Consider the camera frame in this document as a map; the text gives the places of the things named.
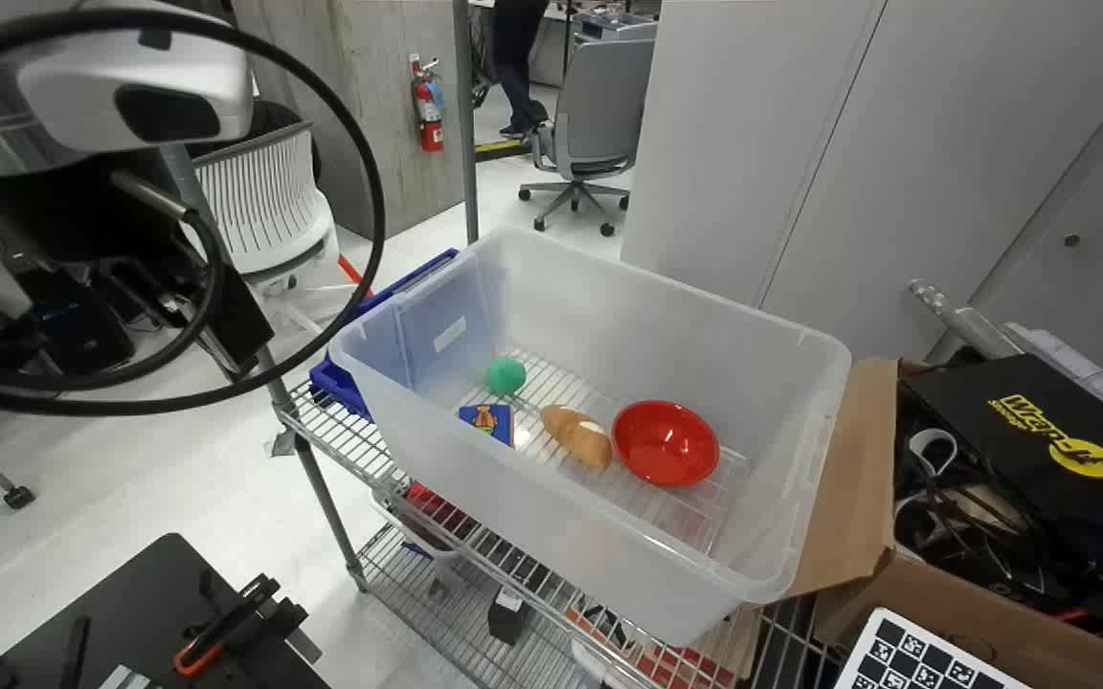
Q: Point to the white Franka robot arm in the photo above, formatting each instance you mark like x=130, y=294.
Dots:
x=80, y=79

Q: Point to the red bowl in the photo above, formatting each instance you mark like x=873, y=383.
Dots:
x=666, y=440

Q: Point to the clear plastic bin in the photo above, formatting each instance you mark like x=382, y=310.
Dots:
x=604, y=320

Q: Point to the green ball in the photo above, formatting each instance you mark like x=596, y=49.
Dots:
x=502, y=375

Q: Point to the orange toy bread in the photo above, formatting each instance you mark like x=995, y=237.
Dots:
x=578, y=435

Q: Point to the red packets on shelf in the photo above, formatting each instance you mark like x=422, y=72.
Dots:
x=437, y=508

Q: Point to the blue plastic tray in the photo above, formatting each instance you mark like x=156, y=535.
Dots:
x=336, y=375

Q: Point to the gray office chair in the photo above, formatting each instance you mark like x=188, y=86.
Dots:
x=592, y=110

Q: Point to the gray vertical metal pole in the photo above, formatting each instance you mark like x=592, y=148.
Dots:
x=465, y=116

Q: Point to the red fire extinguisher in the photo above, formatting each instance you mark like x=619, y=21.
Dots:
x=428, y=110

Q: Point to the person in dark clothes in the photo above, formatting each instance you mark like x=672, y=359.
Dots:
x=516, y=61

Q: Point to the white mesh office chair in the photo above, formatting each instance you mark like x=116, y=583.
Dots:
x=266, y=203

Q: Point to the brown cardboard box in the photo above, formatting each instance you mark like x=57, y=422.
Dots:
x=851, y=498

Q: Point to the white cabinet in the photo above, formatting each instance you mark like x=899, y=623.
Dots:
x=883, y=167

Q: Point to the clear plastic bottle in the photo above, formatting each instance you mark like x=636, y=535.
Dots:
x=958, y=320

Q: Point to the black white marker board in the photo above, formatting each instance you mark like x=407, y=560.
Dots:
x=921, y=656

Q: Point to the black flat case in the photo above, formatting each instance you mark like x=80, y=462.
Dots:
x=132, y=624

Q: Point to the black bag yellow logo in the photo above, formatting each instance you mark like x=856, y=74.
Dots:
x=1051, y=445

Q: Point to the black camera tripod equipment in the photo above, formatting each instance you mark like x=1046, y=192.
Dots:
x=76, y=327

